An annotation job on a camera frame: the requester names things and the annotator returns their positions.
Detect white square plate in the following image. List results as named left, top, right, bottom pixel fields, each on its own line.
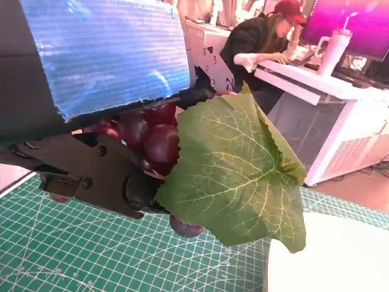
left=263, top=211, right=389, bottom=292

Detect white tumbler with straw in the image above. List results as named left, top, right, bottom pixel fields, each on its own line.
left=315, top=15, right=354, bottom=79

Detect person with pink shoe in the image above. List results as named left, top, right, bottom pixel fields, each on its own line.
left=219, top=0, right=308, bottom=115

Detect white cabinet with glass door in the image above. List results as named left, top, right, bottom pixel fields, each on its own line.
left=267, top=91, right=389, bottom=187

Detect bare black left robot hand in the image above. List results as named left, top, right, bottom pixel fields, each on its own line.
left=0, top=0, right=217, bottom=220

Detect pink lit monitor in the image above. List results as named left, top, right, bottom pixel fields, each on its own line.
left=300, top=0, right=389, bottom=62

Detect green cutting mat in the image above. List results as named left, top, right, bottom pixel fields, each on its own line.
left=0, top=175, right=389, bottom=292

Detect white printed cardboard box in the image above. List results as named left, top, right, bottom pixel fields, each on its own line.
left=184, top=18, right=235, bottom=92

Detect purple toy grapes with leaf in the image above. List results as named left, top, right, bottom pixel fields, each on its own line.
left=50, top=82, right=308, bottom=255

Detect white desk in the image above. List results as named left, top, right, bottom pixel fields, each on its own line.
left=253, top=45, right=389, bottom=106

